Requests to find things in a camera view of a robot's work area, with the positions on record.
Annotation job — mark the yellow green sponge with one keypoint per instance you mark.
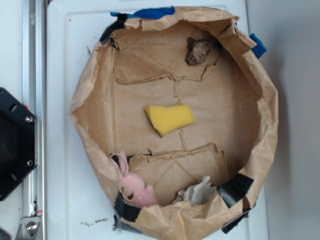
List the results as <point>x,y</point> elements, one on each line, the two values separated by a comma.
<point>166,119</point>

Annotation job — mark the brown paper bag bin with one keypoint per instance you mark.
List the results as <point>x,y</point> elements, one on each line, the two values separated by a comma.
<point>140,62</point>

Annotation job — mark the pink plush bunny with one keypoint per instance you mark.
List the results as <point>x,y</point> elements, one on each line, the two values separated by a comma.
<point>136,191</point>

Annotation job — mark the brown rock lump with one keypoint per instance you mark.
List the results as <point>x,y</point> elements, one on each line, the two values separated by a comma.
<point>198,51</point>

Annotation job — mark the crumpled white tissue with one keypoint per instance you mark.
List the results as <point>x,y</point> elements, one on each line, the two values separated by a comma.
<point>197,194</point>

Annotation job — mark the blue tape piece top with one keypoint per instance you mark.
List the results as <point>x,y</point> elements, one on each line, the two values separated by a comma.
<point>147,13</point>

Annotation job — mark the blue tape piece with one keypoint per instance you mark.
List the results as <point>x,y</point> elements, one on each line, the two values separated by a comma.
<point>147,13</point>
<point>260,49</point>

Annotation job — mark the white plastic tray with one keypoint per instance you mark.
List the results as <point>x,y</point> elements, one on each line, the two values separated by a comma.
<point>77,207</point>

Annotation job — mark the blue tape piece right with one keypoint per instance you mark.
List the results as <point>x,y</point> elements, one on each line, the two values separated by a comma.
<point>260,49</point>

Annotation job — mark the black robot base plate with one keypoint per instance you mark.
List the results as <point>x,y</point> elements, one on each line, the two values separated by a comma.
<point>17,143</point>

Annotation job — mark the aluminium frame rail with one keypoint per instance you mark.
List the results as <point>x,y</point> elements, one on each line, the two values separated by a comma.
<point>34,96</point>

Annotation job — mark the metal corner bracket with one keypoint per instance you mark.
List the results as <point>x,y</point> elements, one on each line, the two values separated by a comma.
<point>28,228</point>

